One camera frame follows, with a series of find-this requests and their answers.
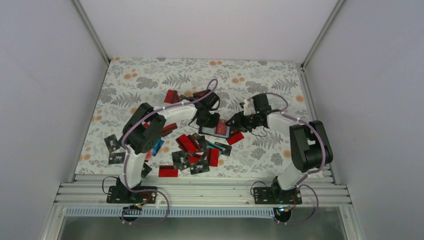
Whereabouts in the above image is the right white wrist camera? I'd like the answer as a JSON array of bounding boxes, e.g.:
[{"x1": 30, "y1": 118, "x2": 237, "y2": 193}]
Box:
[{"x1": 239, "y1": 99, "x2": 255, "y2": 116}]

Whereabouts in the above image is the red striped card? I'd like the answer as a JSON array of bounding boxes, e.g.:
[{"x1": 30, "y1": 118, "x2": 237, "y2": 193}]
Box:
[{"x1": 226, "y1": 130, "x2": 245, "y2": 146}]

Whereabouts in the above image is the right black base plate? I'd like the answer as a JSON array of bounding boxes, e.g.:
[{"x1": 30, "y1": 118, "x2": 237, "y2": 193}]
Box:
[{"x1": 253, "y1": 187, "x2": 303, "y2": 205}]

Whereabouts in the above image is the black vip card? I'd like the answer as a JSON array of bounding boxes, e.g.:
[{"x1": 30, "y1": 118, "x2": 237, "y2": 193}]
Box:
[
  {"x1": 104, "y1": 134, "x2": 121, "y2": 153},
  {"x1": 214, "y1": 142, "x2": 232, "y2": 157}
]

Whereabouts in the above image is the floral patterned table mat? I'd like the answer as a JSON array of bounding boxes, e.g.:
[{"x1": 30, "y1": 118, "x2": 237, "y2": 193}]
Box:
[{"x1": 75, "y1": 57, "x2": 309, "y2": 178}]

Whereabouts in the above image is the aluminium rail frame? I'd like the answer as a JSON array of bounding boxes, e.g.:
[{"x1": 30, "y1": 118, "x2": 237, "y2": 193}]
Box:
[{"x1": 41, "y1": 167, "x2": 363, "y2": 240}]

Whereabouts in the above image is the black VIP card right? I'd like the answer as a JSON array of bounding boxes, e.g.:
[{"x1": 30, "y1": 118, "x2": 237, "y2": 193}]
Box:
[{"x1": 214, "y1": 142, "x2": 232, "y2": 157}]

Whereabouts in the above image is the red card front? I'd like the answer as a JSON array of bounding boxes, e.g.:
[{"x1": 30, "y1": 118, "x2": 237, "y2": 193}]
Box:
[{"x1": 158, "y1": 165, "x2": 179, "y2": 178}]

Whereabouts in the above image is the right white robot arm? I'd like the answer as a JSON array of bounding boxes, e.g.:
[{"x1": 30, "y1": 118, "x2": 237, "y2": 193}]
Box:
[{"x1": 225, "y1": 92, "x2": 333, "y2": 204}]

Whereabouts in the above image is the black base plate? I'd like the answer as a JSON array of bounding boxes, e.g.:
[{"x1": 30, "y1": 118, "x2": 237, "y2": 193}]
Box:
[
  {"x1": 106, "y1": 186, "x2": 157, "y2": 205},
  {"x1": 253, "y1": 187, "x2": 303, "y2": 205}
]

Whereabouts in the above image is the blue grey cable duct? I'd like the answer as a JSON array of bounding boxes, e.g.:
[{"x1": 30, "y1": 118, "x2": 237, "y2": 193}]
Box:
[{"x1": 64, "y1": 206, "x2": 275, "y2": 219}]

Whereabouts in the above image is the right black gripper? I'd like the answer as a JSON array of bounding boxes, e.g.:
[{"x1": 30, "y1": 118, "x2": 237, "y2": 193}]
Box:
[{"x1": 225, "y1": 111, "x2": 260, "y2": 133}]

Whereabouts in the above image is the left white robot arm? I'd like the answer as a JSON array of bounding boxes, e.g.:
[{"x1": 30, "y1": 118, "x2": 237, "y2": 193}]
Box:
[{"x1": 116, "y1": 89, "x2": 220, "y2": 203}]

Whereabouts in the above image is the black card holder wallet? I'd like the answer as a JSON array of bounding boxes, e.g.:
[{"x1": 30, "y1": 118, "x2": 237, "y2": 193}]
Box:
[{"x1": 198, "y1": 119, "x2": 231, "y2": 139}]

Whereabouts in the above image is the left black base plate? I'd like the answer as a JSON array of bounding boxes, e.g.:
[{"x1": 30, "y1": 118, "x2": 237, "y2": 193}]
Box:
[{"x1": 106, "y1": 186, "x2": 157, "y2": 205}]

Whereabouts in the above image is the blue card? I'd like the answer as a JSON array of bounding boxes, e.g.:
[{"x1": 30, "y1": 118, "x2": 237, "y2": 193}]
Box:
[{"x1": 152, "y1": 138, "x2": 164, "y2": 157}]

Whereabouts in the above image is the black VIP card left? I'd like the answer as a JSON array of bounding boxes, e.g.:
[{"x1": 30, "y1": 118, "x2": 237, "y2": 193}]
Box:
[{"x1": 104, "y1": 134, "x2": 121, "y2": 153}]

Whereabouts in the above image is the black card left lower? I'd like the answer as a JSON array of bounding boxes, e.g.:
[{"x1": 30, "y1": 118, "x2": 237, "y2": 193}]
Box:
[{"x1": 108, "y1": 152, "x2": 126, "y2": 165}]

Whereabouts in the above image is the black card front left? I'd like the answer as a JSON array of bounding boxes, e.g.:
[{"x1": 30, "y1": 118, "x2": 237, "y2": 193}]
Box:
[{"x1": 140, "y1": 162, "x2": 152, "y2": 179}]

